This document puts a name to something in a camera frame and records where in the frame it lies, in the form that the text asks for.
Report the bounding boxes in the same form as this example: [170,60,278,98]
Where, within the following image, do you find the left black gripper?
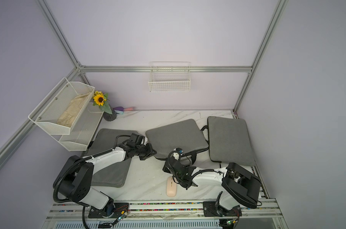
[135,142,156,160]

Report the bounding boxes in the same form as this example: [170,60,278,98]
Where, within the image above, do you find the grey laptop bag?
[145,119,209,161]
[202,116,256,167]
[84,128,137,188]

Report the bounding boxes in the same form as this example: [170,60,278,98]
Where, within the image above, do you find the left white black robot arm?
[53,133,157,218]

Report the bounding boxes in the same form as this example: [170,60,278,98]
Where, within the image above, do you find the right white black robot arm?
[162,156,262,211]

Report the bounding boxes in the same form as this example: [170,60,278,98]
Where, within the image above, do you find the pink computer mouse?
[166,177,177,197]

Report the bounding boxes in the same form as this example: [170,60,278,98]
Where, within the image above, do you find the pastel toy mushrooms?
[113,106,135,114]

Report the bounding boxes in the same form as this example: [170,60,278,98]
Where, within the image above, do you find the lower white mesh shelf basket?
[58,103,103,151]

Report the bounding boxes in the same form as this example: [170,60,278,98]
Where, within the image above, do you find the white mesh shelf basket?
[28,78,95,135]
[58,103,103,151]

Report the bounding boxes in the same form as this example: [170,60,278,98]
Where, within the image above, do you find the artificial sunflower bouquet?
[93,91,112,114]

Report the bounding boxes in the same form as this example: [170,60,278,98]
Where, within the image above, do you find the beige cloth in basket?
[57,93,91,127]

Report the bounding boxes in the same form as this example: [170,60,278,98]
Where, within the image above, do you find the upper white mesh shelf basket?
[28,78,95,135]

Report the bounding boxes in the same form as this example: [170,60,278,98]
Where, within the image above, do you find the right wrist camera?
[173,148,183,161]

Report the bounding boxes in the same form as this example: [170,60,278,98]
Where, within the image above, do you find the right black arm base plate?
[202,201,242,217]

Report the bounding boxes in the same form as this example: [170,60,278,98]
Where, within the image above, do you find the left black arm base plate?
[88,202,129,219]

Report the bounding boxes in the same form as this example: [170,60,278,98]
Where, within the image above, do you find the aluminium frame rails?
[0,0,289,229]

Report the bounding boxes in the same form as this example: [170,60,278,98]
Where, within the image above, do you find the white wire wall basket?
[148,62,191,93]

